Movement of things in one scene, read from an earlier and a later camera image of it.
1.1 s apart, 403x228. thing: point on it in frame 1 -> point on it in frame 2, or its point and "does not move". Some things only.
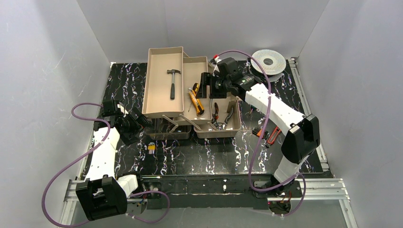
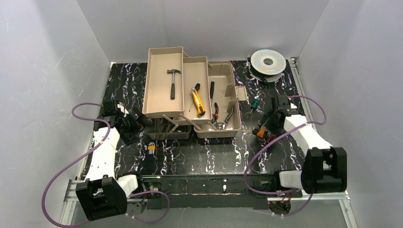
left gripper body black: [135, 119] does not move
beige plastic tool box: [171, 83] does not move
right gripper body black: [211, 85] -> [264, 128]
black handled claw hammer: [172, 88] does not move
